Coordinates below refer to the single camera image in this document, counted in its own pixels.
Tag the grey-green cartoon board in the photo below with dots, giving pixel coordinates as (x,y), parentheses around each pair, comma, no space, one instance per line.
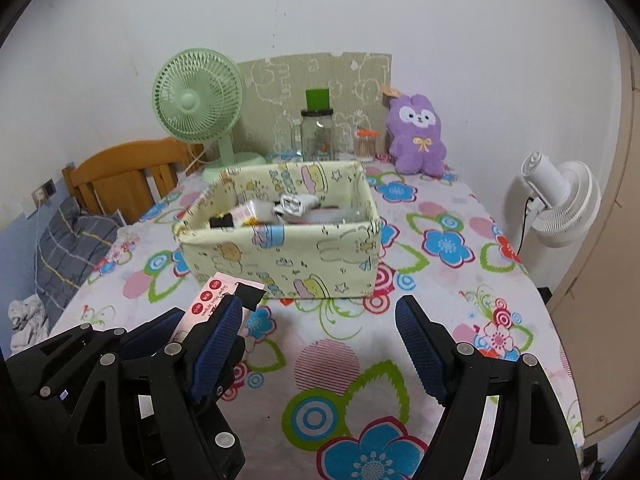
(275,94)

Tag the green desk fan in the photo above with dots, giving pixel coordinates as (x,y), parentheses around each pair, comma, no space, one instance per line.
(198,97)

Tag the clear plastic packet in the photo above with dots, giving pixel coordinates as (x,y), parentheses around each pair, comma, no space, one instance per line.
(333,215)

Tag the pink cat tissue pack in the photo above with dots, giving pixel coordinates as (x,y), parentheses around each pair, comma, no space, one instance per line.
(210,297)

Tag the green cup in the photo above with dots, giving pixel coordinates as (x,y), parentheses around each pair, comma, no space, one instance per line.
(318,99)

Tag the floral tablecloth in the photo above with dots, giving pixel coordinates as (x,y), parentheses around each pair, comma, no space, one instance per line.
(326,389)

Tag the cotton swab jar orange lid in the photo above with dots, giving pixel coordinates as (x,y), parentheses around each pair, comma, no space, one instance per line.
(364,144)

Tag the wall power outlet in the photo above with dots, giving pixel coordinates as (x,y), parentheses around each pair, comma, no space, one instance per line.
(43,193)

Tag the grey drawstring pouch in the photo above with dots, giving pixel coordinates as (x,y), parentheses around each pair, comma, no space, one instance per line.
(296,205)

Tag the cartoon printed fabric storage box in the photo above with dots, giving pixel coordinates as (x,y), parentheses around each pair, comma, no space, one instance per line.
(293,259)

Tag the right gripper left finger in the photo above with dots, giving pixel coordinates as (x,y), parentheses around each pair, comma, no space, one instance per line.
(187,436)

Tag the white clip fan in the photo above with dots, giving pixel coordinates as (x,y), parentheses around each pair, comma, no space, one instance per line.
(564,200)

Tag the blue plaid pillow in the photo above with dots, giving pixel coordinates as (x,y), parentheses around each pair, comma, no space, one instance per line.
(72,244)

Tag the glass mason jar mug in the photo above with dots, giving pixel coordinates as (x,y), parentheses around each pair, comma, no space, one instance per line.
(313,137)

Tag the purple plush bunny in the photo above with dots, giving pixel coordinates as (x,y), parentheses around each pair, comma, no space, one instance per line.
(415,132)

